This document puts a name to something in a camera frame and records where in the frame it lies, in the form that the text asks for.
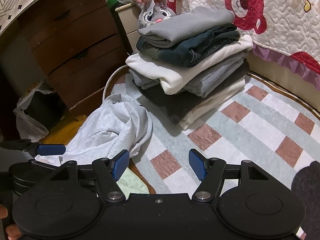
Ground light grey t-shirt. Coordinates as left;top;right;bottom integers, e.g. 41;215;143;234
35;93;152;166

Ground person's left hand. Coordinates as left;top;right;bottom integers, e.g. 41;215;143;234
0;204;22;240

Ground light green cloth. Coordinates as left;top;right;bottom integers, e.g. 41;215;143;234
117;168;149;199

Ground plastic bag with dark contents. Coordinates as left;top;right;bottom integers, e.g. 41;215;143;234
14;79;67;142

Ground cream folded bottom garment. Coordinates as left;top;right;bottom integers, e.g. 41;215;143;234
179;76;245;130

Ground grey-blue folded garment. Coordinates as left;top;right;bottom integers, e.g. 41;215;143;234
129;56;245;98

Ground checkered floor rug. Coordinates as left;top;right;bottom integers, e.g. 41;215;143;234
106;69;319;194

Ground white waffle folded garment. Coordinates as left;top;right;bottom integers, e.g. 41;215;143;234
125;35;253;95

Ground wooden drawer chest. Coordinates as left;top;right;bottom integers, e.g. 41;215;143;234
1;0;127;117

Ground dark teal folded garment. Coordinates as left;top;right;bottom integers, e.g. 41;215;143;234
136;23;240;68

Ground grey folded top garment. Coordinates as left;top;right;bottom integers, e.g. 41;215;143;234
138;7;234;48

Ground grey rabbit plush toy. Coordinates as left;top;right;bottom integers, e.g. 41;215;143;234
132;0;176;29

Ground white quilt with red bears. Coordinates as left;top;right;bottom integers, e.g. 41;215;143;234
168;0;319;89

